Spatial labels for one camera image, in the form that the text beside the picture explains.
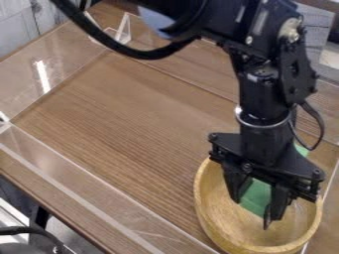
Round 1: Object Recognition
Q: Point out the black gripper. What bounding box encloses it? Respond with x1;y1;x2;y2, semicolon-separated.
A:
208;108;324;229

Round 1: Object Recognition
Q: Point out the green rectangular block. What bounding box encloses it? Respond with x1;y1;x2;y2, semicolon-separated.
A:
240;179;271;219

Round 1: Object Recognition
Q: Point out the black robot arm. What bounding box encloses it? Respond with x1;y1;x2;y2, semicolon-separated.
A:
134;0;324;225

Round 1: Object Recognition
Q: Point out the brown wooden bowl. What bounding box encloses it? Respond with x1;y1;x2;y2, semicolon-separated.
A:
194;158;323;254

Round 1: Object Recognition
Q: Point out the black table leg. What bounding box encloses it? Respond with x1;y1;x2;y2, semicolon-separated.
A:
35;206;51;228

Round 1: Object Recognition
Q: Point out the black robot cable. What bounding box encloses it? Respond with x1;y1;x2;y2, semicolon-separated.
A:
48;0;200;62

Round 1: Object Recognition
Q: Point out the clear acrylic front wall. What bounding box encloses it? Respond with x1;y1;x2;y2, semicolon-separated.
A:
0;123;219;254

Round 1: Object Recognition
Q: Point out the clear acrylic corner bracket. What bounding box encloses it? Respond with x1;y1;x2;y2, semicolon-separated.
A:
84;11;131;45

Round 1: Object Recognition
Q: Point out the black cable bottom left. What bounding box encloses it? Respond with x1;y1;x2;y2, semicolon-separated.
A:
0;226;68;254

